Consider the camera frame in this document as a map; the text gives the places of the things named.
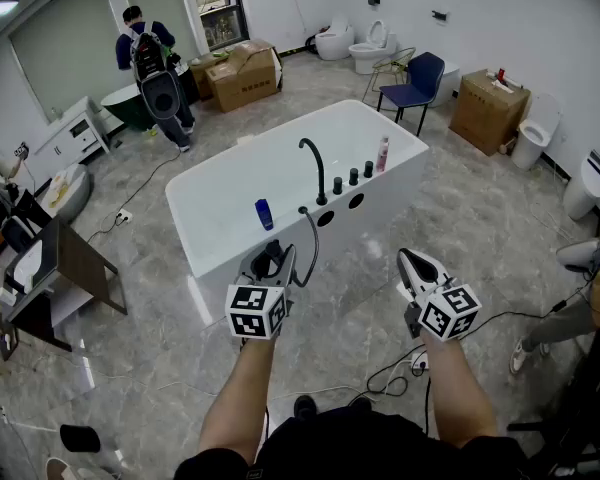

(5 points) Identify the person's right forearm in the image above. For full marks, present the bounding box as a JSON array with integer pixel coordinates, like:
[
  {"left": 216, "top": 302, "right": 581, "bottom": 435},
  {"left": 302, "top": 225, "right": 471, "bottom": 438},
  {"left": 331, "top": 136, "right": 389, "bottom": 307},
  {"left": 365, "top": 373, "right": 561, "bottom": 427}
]
[{"left": 419, "top": 335, "right": 499, "bottom": 450}]

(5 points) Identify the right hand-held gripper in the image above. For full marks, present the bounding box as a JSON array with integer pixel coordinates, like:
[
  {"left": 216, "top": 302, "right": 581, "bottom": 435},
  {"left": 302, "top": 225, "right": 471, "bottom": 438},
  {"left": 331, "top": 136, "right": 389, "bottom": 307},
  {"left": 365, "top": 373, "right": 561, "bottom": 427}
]
[{"left": 396, "top": 247, "right": 483, "bottom": 342}]

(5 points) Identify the tall closed cardboard box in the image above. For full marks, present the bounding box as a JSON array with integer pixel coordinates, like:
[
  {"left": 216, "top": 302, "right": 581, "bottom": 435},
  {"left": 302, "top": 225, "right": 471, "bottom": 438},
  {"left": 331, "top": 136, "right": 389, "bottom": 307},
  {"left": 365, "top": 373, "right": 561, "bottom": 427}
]
[{"left": 448, "top": 68, "right": 532, "bottom": 158}]

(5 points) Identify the white egg-shaped toilet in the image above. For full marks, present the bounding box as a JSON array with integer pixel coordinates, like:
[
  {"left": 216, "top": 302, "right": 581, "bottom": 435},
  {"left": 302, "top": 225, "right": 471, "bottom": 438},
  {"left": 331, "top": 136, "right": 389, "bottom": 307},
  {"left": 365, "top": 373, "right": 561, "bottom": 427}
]
[{"left": 314, "top": 15, "right": 356, "bottom": 62}]

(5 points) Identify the white sink basin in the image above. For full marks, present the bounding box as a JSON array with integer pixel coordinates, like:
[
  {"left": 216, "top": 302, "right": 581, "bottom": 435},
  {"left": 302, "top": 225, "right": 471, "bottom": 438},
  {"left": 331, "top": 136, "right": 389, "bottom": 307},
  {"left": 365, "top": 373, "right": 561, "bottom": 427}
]
[{"left": 11, "top": 239, "right": 44, "bottom": 290}]

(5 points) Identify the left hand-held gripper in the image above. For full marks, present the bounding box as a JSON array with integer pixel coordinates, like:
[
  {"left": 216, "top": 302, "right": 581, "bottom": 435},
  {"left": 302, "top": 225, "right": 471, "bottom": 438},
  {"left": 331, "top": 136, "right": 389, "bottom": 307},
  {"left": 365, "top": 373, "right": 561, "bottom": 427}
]
[{"left": 224, "top": 241, "right": 300, "bottom": 342}]

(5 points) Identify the dark wooden vanity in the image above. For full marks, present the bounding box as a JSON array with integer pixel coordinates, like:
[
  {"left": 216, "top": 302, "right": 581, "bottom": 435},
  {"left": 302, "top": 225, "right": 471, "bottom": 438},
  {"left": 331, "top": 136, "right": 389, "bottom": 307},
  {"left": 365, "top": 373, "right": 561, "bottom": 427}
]
[{"left": 3, "top": 214, "right": 129, "bottom": 353}]

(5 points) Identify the person's left forearm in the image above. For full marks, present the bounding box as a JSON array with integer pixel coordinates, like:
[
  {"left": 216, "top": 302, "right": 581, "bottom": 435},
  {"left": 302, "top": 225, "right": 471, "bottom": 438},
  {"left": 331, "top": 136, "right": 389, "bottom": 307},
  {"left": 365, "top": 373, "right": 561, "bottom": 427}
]
[{"left": 197, "top": 335, "right": 281, "bottom": 465}]

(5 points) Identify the pink bottle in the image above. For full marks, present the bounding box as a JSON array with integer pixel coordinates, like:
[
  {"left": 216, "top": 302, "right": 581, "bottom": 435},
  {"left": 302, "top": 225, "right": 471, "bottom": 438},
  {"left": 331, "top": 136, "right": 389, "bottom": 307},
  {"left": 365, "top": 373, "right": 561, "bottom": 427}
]
[{"left": 375, "top": 136, "right": 391, "bottom": 174}]

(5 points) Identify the large open cardboard box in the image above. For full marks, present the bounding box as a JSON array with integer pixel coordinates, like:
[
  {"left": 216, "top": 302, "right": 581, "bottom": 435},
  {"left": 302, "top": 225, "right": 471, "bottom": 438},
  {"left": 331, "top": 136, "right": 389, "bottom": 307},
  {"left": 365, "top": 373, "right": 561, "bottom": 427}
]
[{"left": 204, "top": 39, "right": 285, "bottom": 114}]

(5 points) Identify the black floor cable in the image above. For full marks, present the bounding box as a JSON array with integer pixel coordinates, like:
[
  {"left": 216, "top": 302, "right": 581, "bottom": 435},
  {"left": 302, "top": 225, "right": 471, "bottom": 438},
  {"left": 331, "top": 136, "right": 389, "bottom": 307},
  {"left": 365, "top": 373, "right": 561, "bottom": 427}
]
[
  {"left": 366, "top": 287, "right": 589, "bottom": 405},
  {"left": 86, "top": 148, "right": 182, "bottom": 242}
]

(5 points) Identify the grey roller blind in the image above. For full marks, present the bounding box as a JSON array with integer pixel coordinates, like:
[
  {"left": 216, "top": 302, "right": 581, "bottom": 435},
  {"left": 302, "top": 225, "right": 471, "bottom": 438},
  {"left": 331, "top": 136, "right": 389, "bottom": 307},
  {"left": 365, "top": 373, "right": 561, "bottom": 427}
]
[
  {"left": 117, "top": 0, "right": 202, "bottom": 60},
  {"left": 7, "top": 0, "right": 122, "bottom": 125}
]

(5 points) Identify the black curved faucet spout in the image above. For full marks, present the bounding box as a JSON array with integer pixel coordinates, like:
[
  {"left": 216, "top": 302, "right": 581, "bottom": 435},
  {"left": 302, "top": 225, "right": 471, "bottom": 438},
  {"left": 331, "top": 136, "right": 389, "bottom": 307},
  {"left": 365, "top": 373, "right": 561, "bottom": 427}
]
[{"left": 298, "top": 137, "right": 329, "bottom": 207}]

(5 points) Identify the white smart toilet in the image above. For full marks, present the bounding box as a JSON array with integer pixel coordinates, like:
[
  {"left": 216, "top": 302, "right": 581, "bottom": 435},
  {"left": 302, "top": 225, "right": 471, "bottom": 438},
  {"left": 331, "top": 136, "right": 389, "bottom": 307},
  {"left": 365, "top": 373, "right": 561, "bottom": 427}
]
[{"left": 561, "top": 148, "right": 600, "bottom": 222}]

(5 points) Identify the grey beanbag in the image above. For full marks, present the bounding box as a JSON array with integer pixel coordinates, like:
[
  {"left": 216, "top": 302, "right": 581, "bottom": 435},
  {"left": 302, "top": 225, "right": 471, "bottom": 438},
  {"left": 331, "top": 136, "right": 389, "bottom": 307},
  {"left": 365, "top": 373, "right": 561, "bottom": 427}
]
[{"left": 44, "top": 163, "right": 94, "bottom": 225}]

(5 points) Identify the gold wire chair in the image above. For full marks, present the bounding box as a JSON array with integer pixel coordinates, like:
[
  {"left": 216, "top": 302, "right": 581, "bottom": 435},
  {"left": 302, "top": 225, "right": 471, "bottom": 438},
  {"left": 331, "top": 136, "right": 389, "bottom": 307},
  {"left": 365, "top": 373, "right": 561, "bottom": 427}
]
[{"left": 361, "top": 46, "right": 418, "bottom": 105}]

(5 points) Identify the white cabinet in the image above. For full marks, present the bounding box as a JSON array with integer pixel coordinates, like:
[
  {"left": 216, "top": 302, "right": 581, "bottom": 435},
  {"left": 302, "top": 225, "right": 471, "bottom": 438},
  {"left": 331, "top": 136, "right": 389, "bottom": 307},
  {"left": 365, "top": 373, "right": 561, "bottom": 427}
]
[{"left": 33, "top": 95, "right": 112, "bottom": 170}]

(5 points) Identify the white bathtub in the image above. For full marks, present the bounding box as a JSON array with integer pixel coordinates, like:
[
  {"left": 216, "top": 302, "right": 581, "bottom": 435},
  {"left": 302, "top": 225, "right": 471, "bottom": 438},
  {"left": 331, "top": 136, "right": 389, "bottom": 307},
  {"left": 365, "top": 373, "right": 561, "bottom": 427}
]
[{"left": 164, "top": 98, "right": 431, "bottom": 319}]

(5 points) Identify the person's black clothing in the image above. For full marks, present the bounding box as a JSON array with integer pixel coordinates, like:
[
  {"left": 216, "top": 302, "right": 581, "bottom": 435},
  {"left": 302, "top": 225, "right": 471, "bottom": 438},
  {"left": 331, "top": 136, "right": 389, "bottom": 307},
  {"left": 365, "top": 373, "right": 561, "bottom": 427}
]
[{"left": 172, "top": 406, "right": 531, "bottom": 480}]

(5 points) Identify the window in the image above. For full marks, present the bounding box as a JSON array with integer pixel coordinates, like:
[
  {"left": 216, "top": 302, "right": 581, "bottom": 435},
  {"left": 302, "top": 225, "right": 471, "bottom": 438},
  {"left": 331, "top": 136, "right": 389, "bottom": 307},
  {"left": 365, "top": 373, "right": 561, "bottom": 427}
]
[{"left": 189, "top": 0, "right": 252, "bottom": 52}]

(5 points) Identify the person's left black shoe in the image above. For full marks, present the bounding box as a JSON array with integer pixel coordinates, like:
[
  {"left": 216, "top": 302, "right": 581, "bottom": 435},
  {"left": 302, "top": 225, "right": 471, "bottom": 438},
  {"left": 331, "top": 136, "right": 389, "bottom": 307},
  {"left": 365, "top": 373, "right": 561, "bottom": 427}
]
[{"left": 293, "top": 394, "right": 318, "bottom": 420}]

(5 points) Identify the small cardboard box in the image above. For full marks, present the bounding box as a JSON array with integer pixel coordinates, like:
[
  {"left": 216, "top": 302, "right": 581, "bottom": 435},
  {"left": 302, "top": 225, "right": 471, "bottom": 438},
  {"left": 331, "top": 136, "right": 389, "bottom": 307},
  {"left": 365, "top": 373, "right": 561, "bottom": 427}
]
[{"left": 188, "top": 50, "right": 231, "bottom": 102}]

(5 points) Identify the blue chair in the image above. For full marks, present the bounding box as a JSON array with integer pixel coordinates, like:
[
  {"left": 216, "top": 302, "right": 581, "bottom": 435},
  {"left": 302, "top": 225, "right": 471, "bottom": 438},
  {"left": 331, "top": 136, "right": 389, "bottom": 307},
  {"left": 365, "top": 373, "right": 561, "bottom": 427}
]
[{"left": 376, "top": 51, "right": 447, "bottom": 138}]

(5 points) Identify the round white basin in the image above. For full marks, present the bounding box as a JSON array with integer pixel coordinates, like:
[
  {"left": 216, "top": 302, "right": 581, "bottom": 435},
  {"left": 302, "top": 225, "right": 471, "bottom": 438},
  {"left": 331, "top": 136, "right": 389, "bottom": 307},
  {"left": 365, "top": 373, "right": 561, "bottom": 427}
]
[{"left": 44, "top": 457, "right": 117, "bottom": 480}]

